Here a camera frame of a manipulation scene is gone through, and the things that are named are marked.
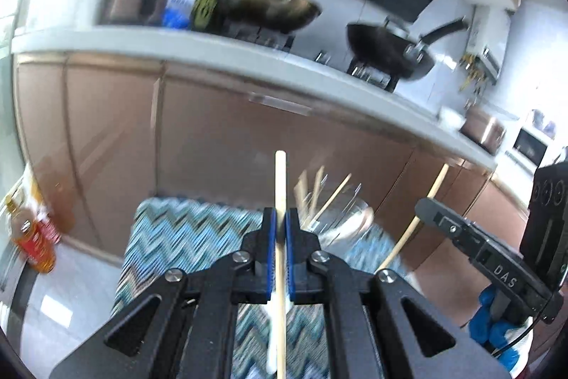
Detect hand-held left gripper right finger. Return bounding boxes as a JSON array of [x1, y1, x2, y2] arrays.
[[286, 207, 512, 379]]

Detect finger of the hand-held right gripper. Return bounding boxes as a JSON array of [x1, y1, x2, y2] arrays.
[[415, 198, 484, 262]]

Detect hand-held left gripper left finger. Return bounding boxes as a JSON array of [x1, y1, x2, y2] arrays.
[[51, 207, 278, 379]]

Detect slim wooden chopstick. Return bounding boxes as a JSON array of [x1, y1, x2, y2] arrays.
[[274, 151, 287, 379], [377, 163, 450, 273]]

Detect bundle of wooden chopsticks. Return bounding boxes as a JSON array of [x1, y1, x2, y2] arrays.
[[295, 167, 354, 229]]

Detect wire and glass utensil holder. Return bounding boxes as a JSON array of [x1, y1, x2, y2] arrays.
[[295, 183, 379, 256]]

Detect person's right hand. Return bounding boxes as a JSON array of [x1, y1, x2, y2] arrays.
[[469, 287, 521, 369]]

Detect zigzag patterned cloth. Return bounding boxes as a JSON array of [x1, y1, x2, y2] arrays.
[[113, 196, 419, 379]]

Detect copper rice cooker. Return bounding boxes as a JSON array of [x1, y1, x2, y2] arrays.
[[461, 106, 507, 154]]

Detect white bowl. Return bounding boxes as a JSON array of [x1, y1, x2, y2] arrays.
[[438, 107, 468, 132]]

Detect white ceramic spoon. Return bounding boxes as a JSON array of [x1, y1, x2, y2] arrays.
[[265, 289, 292, 376]]

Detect white microwave oven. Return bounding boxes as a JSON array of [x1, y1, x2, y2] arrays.
[[506, 125, 549, 176]]

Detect copper base cabinets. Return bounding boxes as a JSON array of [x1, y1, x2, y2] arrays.
[[15, 50, 551, 362]]

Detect white water heater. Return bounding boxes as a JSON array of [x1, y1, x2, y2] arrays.
[[461, 4, 509, 85]]

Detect black wok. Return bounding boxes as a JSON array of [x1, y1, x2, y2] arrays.
[[346, 18, 468, 80]]

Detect black gas stove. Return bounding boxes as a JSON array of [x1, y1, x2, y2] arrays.
[[226, 23, 400, 94]]

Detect dark bottle yellow label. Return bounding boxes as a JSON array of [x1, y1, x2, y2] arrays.
[[191, 0, 223, 32]]

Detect amber oil bottle red label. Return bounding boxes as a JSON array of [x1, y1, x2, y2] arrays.
[[5, 196, 58, 275]]

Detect white kitchen countertop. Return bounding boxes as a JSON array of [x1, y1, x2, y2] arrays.
[[11, 23, 498, 172]]

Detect clear water bottle blue label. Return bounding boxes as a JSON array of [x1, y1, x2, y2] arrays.
[[162, 0, 198, 29]]

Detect glass sliding door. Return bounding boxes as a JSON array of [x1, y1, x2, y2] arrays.
[[0, 0, 22, 202]]

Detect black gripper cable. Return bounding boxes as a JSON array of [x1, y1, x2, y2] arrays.
[[490, 303, 561, 357]]

